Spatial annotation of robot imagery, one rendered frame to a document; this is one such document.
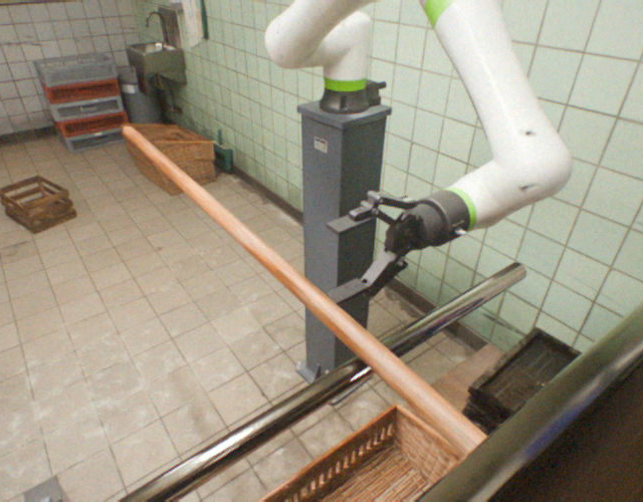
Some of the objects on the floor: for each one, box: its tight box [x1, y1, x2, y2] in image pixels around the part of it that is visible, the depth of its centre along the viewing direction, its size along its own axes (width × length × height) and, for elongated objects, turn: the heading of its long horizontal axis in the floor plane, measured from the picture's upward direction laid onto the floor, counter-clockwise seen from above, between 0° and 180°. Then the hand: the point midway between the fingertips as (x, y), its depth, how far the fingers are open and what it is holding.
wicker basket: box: [125, 145, 216, 196], centre depth 356 cm, size 49×56×28 cm
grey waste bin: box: [117, 72, 164, 135], centre depth 444 cm, size 37×37×55 cm
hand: (336, 264), depth 67 cm, fingers open, 13 cm apart
